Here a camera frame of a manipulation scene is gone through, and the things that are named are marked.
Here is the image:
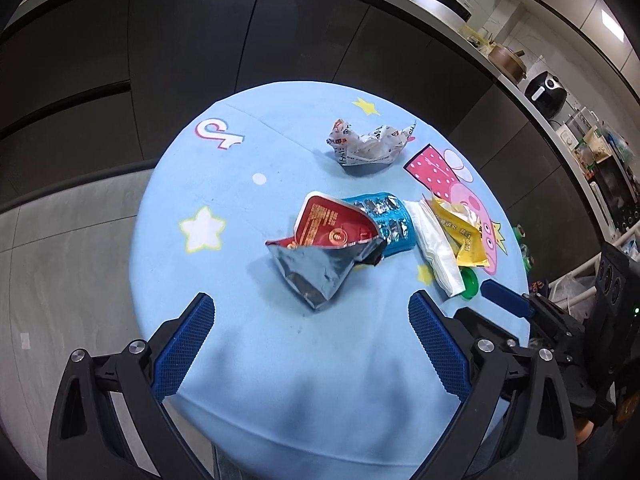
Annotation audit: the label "white printed paper wrapper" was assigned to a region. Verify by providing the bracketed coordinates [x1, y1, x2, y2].
[327, 119, 418, 168]

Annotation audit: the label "person's right hand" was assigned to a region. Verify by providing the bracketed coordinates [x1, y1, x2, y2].
[574, 416, 597, 447]

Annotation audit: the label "black microwave oven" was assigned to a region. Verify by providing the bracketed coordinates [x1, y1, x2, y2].
[590, 160, 640, 233]

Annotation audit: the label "upper wall cabinet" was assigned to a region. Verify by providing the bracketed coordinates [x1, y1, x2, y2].
[497, 0, 640, 76]

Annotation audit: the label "white storage rack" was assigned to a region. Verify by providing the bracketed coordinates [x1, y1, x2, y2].
[550, 252, 603, 318]

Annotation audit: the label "blue foil snack bag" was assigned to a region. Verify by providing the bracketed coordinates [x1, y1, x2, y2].
[350, 192, 413, 258]

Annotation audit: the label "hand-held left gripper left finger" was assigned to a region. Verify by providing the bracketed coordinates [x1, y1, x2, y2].
[46, 292, 216, 480]

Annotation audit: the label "green bottle cap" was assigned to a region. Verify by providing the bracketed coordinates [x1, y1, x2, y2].
[460, 267, 481, 301]

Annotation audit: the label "red silver snack bag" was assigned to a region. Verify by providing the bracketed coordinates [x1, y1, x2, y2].
[265, 191, 388, 312]

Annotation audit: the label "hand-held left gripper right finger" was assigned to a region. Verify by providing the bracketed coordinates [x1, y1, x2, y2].
[408, 291, 581, 480]

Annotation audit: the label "blue cartoon printed tablecloth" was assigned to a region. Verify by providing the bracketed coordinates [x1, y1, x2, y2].
[127, 80, 532, 480]

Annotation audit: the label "green food packets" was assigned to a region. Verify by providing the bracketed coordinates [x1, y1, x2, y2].
[575, 127, 608, 176]

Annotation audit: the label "dark kitchen cabinets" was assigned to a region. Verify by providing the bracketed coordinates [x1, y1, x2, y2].
[0, 0, 601, 281]

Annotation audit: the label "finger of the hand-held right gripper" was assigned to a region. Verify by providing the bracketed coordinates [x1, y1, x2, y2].
[481, 280, 533, 319]

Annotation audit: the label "yellow packet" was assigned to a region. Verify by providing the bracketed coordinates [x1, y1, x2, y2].
[431, 197, 490, 268]

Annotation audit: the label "white plastic packet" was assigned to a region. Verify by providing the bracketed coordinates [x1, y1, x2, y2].
[404, 200, 466, 297]

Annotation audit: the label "black air fryer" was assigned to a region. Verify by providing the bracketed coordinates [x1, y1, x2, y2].
[525, 72, 568, 120]

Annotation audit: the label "brown cooking pot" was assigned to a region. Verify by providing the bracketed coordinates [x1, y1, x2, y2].
[487, 42, 528, 83]

